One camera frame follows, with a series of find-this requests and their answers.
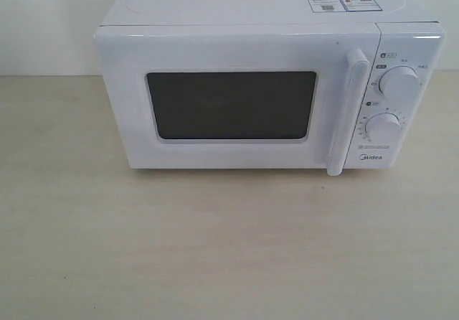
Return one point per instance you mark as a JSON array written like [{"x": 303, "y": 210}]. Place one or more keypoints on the white microwave door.
[{"x": 237, "y": 96}]

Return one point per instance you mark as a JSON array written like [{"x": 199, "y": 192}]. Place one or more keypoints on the white Midea microwave oven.
[{"x": 410, "y": 36}]

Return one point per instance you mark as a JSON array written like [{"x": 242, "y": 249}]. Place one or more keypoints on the lower white timer knob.
[{"x": 384, "y": 126}]

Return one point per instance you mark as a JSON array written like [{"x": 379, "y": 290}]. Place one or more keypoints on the warning label sticker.
[{"x": 322, "y": 6}]

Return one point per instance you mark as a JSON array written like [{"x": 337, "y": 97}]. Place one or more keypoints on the upper white power knob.
[{"x": 399, "y": 83}]

